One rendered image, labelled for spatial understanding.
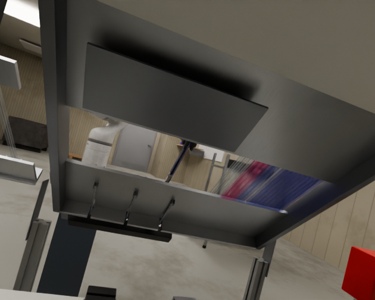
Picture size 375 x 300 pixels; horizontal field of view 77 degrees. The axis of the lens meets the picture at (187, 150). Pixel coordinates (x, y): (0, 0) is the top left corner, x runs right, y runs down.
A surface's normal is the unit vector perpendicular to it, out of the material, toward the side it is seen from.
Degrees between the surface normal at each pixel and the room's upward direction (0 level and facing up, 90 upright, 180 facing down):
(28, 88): 90
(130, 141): 90
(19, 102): 90
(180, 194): 137
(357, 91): 180
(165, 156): 90
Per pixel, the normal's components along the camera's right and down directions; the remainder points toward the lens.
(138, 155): 0.40, 0.07
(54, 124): -0.03, 0.73
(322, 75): -0.26, 0.96
